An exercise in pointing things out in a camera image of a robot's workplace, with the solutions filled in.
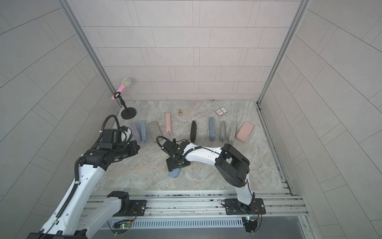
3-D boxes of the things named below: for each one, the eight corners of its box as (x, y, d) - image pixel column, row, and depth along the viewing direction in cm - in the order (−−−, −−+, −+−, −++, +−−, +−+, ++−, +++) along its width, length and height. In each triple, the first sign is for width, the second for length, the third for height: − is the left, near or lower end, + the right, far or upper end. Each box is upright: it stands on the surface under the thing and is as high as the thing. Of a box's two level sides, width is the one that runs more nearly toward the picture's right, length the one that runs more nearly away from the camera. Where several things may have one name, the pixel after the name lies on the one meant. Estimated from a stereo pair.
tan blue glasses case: (143, 143, 96) (140, 139, 91) (143, 125, 105) (141, 121, 100) (147, 142, 96) (144, 138, 92) (146, 125, 105) (144, 120, 101)
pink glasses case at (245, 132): (234, 138, 98) (235, 136, 96) (244, 121, 107) (244, 119, 105) (246, 145, 95) (247, 143, 93) (255, 127, 104) (256, 125, 102)
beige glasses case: (220, 142, 96) (220, 139, 92) (219, 124, 105) (220, 120, 102) (225, 143, 96) (226, 139, 92) (224, 124, 105) (225, 120, 101)
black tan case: (189, 142, 97) (189, 138, 93) (192, 124, 106) (192, 120, 102) (195, 142, 96) (195, 139, 93) (197, 124, 106) (197, 120, 102)
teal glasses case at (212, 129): (209, 141, 97) (210, 136, 92) (208, 122, 107) (209, 117, 102) (215, 141, 97) (215, 136, 92) (213, 122, 107) (214, 117, 102)
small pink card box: (219, 117, 110) (219, 115, 109) (215, 112, 113) (215, 110, 112) (227, 113, 113) (227, 111, 111) (223, 108, 116) (223, 106, 114)
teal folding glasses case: (227, 144, 95) (229, 139, 91) (231, 125, 104) (232, 121, 100) (233, 145, 94) (234, 141, 90) (236, 126, 104) (237, 122, 99)
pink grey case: (167, 136, 99) (165, 131, 94) (167, 118, 109) (165, 113, 104) (172, 135, 99) (170, 130, 95) (171, 118, 109) (170, 112, 104)
